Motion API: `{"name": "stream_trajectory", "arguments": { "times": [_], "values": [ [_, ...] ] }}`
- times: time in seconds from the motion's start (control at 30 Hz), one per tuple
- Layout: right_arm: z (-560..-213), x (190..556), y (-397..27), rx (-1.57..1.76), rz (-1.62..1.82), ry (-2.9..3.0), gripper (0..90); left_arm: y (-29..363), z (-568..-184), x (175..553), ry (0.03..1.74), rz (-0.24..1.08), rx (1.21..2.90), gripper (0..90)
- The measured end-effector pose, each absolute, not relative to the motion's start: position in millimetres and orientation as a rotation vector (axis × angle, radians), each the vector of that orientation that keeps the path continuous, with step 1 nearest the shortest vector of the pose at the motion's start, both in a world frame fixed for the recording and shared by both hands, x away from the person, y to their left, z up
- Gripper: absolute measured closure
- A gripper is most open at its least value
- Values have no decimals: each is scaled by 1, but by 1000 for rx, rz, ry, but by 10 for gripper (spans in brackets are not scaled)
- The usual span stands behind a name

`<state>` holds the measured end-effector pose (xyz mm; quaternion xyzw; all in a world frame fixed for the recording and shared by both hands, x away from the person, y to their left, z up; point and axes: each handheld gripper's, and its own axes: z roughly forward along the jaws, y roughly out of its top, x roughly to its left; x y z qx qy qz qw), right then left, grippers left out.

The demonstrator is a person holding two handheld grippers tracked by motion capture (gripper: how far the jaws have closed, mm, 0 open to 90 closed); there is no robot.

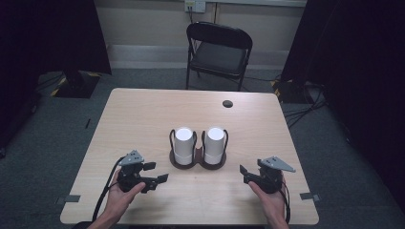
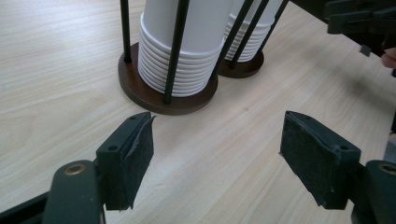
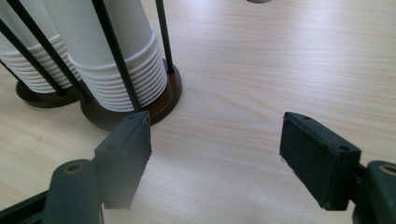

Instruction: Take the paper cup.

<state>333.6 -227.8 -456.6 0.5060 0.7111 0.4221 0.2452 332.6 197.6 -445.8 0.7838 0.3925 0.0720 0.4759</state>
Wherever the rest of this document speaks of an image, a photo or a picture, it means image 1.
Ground grey tape strip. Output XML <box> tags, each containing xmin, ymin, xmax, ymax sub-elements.
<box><xmin>299</xmin><ymin>192</ymin><xmax>321</xmax><ymax>202</ymax></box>
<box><xmin>54</xmin><ymin>194</ymin><xmax>82</xmax><ymax>205</ymax></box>

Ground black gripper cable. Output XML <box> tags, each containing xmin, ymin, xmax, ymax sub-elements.
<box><xmin>92</xmin><ymin>155</ymin><xmax>127</xmax><ymax>222</ymax></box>
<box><xmin>279</xmin><ymin>179</ymin><xmax>291</xmax><ymax>224</ymax></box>

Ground black floor cables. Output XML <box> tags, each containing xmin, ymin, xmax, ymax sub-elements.
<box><xmin>282</xmin><ymin>81</ymin><xmax>330</xmax><ymax>129</ymax></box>

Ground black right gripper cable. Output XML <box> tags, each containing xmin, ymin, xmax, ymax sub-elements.
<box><xmin>279</xmin><ymin>179</ymin><xmax>291</xmax><ymax>224</ymax></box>

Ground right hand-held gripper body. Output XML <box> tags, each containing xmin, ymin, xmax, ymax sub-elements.
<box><xmin>256</xmin><ymin>155</ymin><xmax>297</xmax><ymax>195</ymax></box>

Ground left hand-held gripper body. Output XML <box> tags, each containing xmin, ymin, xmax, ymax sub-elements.
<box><xmin>116</xmin><ymin>149</ymin><xmax>151</xmax><ymax>194</ymax></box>

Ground person's left hand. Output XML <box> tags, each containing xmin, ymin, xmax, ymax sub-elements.
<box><xmin>105</xmin><ymin>169</ymin><xmax>147</xmax><ymax>221</ymax></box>

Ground dark brown double cup holder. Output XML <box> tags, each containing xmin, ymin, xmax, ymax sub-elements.
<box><xmin>168</xmin><ymin>128</ymin><xmax>230</xmax><ymax>171</ymax></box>

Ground person's right hand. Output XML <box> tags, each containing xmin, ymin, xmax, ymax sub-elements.
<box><xmin>247</xmin><ymin>176</ymin><xmax>288</xmax><ymax>224</ymax></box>

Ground black folding chair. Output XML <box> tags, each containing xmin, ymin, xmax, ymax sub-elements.
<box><xmin>185</xmin><ymin>21</ymin><xmax>254</xmax><ymax>93</ymax></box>

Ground white wall socket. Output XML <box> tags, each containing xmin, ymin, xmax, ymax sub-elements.
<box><xmin>183</xmin><ymin>0</ymin><xmax>207</xmax><ymax>14</ymax></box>

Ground black stand base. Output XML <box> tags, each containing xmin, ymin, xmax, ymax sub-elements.
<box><xmin>271</xmin><ymin>78</ymin><xmax>308</xmax><ymax>105</ymax></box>
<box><xmin>50</xmin><ymin>70</ymin><xmax>103</xmax><ymax>99</ymax></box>

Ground dark curtain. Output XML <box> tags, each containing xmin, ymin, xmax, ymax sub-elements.
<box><xmin>0</xmin><ymin>0</ymin><xmax>113</xmax><ymax>152</ymax></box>
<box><xmin>281</xmin><ymin>0</ymin><xmax>405</xmax><ymax>204</ymax></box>

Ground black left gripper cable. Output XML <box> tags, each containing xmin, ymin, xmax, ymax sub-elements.
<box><xmin>92</xmin><ymin>155</ymin><xmax>127</xmax><ymax>222</ymax></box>

